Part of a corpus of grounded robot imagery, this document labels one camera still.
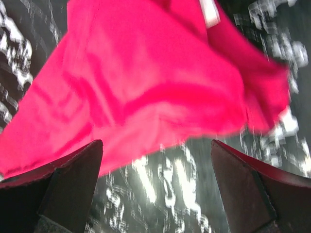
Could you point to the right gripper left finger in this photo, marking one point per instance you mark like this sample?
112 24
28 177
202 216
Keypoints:
54 198

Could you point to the black marble pattern mat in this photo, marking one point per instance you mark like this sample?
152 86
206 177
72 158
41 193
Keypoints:
173 189

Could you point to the red t shirt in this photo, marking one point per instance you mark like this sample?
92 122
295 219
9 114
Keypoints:
139 74

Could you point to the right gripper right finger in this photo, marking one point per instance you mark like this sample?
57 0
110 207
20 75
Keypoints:
260 198

